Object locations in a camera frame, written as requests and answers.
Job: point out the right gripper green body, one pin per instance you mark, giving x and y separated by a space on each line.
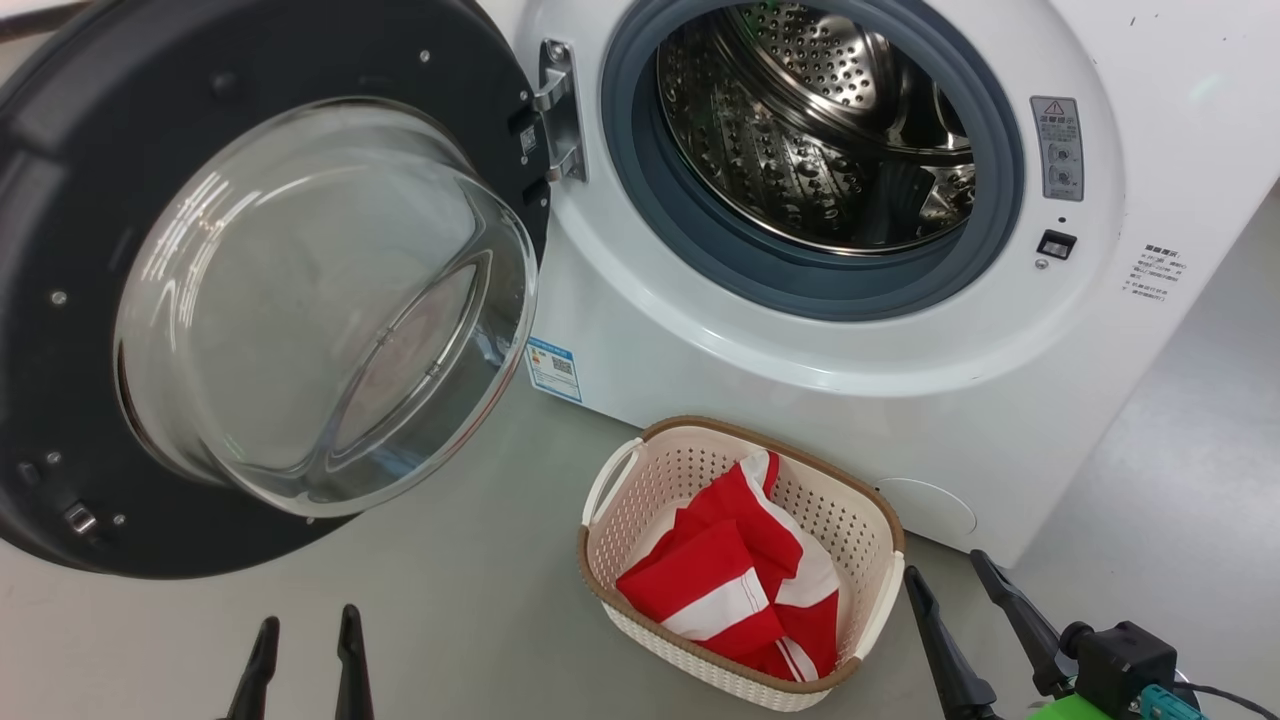
1080 712

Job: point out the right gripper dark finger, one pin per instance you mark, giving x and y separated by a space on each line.
1035 640
955 670

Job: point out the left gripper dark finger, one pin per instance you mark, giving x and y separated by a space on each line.
352 670
255 680

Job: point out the red and white garment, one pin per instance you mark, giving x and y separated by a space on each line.
730 590

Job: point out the black round glass washer door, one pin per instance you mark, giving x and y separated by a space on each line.
80 200

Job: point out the cream basket with brown rim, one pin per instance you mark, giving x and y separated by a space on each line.
690 465

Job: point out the black door latch socket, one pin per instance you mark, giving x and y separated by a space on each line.
1057 245

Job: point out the white front-load washing machine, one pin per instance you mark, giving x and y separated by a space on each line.
1150 100

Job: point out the perforated steel washer drum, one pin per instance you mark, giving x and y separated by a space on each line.
760 130

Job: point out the silver metal door hinge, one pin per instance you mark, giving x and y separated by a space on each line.
560 110

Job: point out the round white filter cover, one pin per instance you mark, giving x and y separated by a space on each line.
930 507

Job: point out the blue energy label sticker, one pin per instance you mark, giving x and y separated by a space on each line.
553 368

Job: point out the small black text label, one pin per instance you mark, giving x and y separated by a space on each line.
1155 275

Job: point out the grey warning sticker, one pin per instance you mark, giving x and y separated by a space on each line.
1058 150

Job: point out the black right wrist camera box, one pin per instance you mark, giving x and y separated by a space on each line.
1130 665

